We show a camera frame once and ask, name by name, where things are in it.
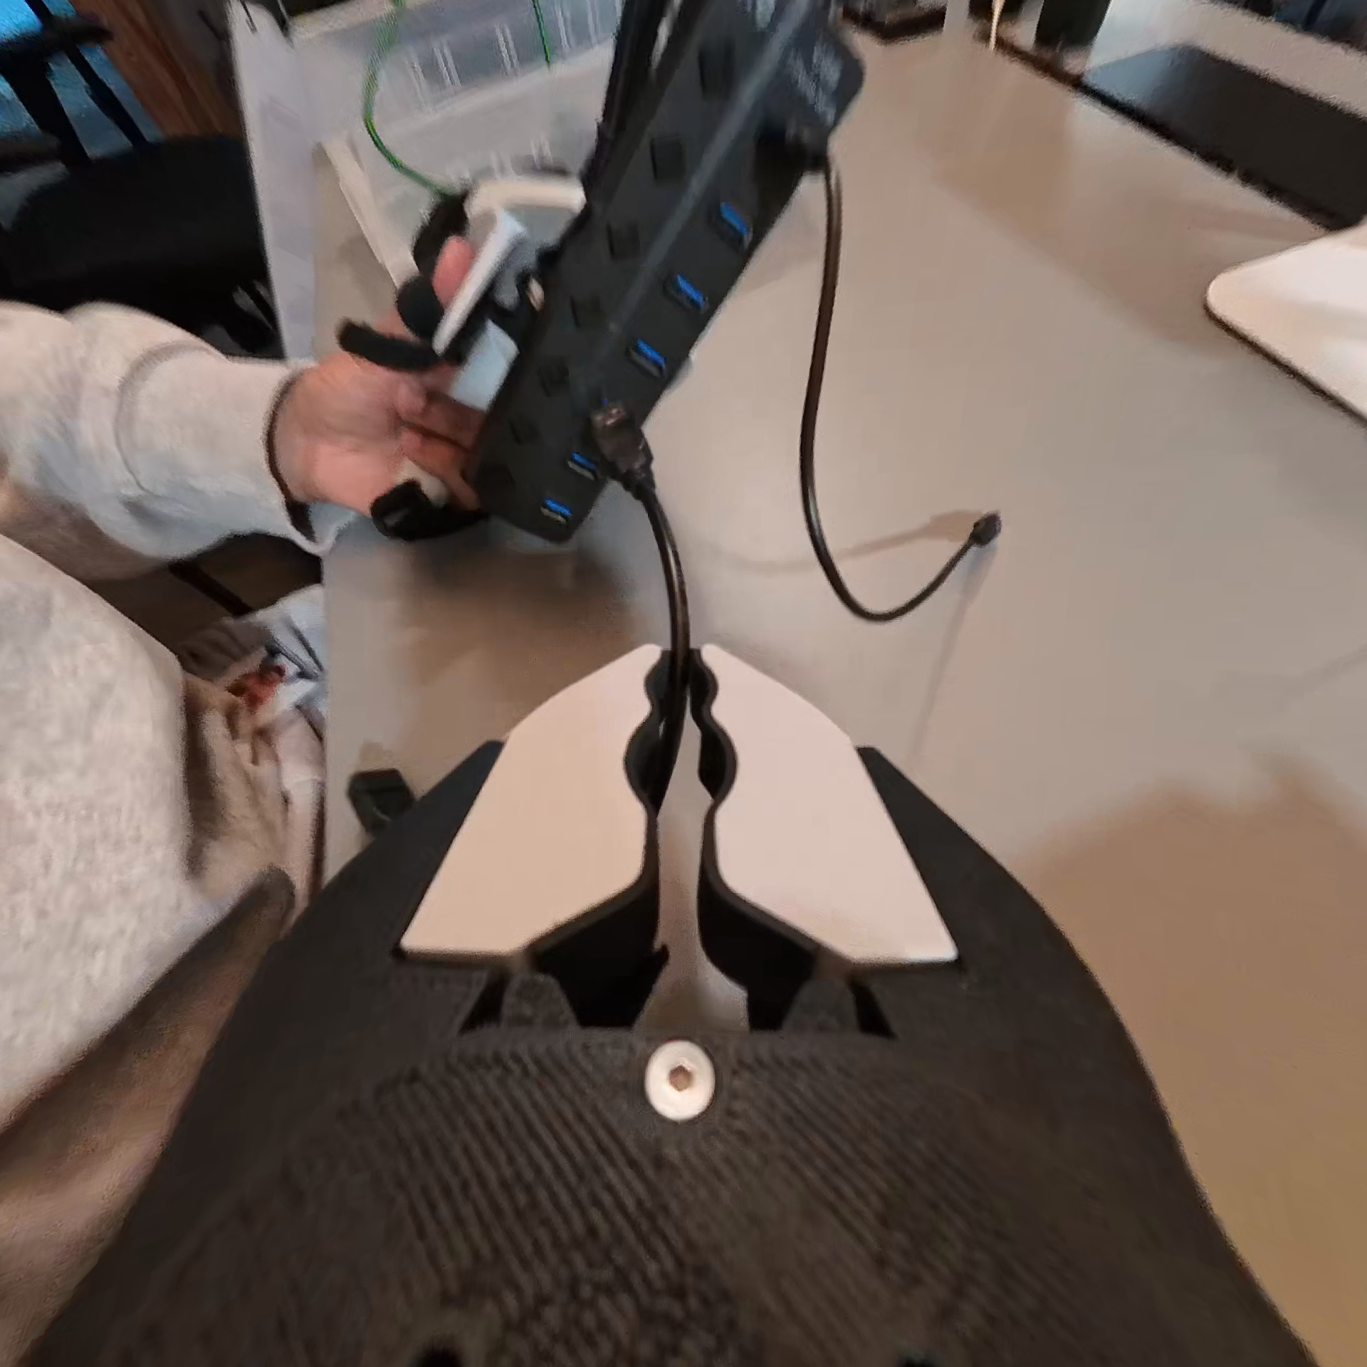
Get white flat pad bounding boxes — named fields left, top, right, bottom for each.
left=1205, top=221, right=1367, bottom=419

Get person's tan trousers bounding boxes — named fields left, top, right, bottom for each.
left=0, top=870, right=302, bottom=1367

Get black desk mat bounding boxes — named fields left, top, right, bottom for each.
left=1084, top=47, right=1367, bottom=231

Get small black clip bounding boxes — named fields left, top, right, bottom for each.
left=349, top=766, right=417, bottom=836

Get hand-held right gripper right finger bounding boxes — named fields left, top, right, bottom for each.
left=692, top=642, right=959, bottom=1030

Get black usb hub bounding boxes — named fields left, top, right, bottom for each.
left=471, top=0, right=866, bottom=543

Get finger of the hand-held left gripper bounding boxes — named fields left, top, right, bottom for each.
left=433, top=175, right=591, bottom=411

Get person's left hand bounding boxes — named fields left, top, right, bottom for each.
left=272, top=237, right=536, bottom=515

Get person's grey sweatshirt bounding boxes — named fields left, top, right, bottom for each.
left=0, top=533, right=328, bottom=1122

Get person's left forearm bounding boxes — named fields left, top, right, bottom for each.
left=0, top=300, right=323, bottom=582

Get black usb cable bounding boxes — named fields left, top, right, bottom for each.
left=591, top=400, right=695, bottom=792
left=800, top=138, right=1006, bottom=623

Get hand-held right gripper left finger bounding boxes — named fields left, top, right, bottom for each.
left=399, top=642, right=690, bottom=1028

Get black office chair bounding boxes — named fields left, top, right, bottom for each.
left=0, top=0, right=269, bottom=353

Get clear plastic bin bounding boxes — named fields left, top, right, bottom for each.
left=310, top=0, right=622, bottom=198

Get green braided cable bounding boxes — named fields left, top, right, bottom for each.
left=362, top=0, right=557, bottom=201

